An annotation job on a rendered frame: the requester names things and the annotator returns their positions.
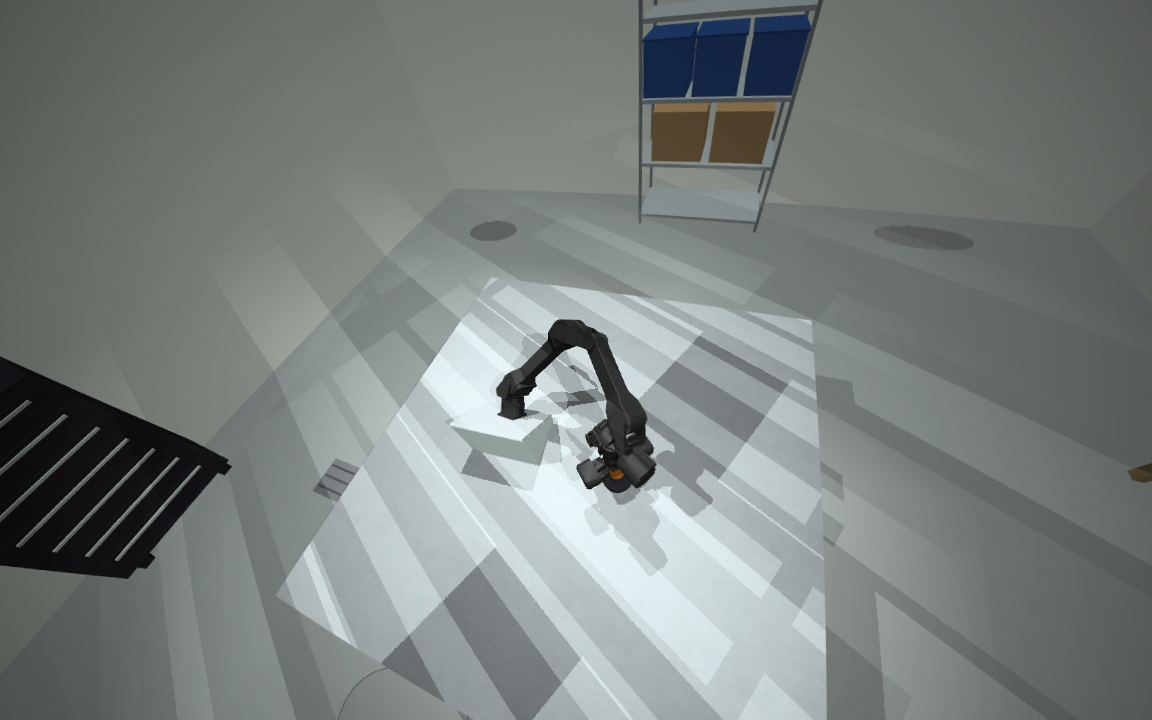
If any dark grey round pedestal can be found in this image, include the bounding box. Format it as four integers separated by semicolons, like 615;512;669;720
602;475;632;493

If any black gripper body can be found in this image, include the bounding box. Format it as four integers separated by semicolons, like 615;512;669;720
576;435;654;490

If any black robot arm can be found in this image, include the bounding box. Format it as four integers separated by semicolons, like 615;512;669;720
497;319;655;488

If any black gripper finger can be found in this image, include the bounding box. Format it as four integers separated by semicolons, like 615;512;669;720
591;457;612;482

